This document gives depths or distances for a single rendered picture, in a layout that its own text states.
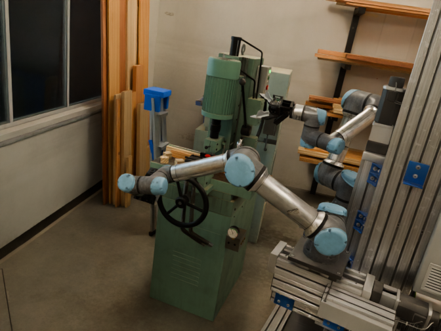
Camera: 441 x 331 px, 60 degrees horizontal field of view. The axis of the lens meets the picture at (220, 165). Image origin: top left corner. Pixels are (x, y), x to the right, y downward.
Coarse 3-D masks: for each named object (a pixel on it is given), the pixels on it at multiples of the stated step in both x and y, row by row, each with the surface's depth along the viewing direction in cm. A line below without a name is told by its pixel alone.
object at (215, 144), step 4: (220, 136) 221; (208, 140) 211; (212, 140) 211; (216, 140) 212; (220, 140) 216; (204, 144) 212; (208, 144) 212; (212, 144) 211; (216, 144) 210; (220, 144) 218; (204, 148) 213; (208, 148) 212; (212, 148) 211; (216, 148) 212; (220, 148) 220; (212, 152) 212
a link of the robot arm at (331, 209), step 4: (320, 204) 156; (324, 204) 156; (328, 204) 157; (332, 204) 158; (336, 204) 159; (320, 208) 154; (324, 208) 152; (328, 208) 151; (332, 208) 152; (336, 208) 153; (340, 208) 154; (344, 208) 155; (328, 212) 151; (332, 212) 150; (336, 212) 150; (340, 212) 150; (344, 212) 152; (340, 216) 151; (344, 216) 152; (344, 220) 152
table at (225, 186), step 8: (184, 160) 224; (216, 176) 207; (224, 176) 209; (176, 184) 201; (216, 184) 204; (224, 184) 202; (208, 192) 199; (224, 192) 203; (232, 192) 201; (240, 192) 200; (248, 192) 198
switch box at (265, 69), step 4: (264, 68) 221; (268, 68) 222; (264, 72) 222; (268, 72) 225; (256, 76) 224; (260, 76) 223; (264, 76) 222; (256, 80) 225; (260, 80) 224; (264, 80) 223; (268, 80) 230; (256, 84) 225; (260, 84) 225; (264, 84) 224; (256, 88) 226; (260, 88) 225; (264, 88) 226; (256, 92) 227; (260, 92) 226; (264, 92) 228
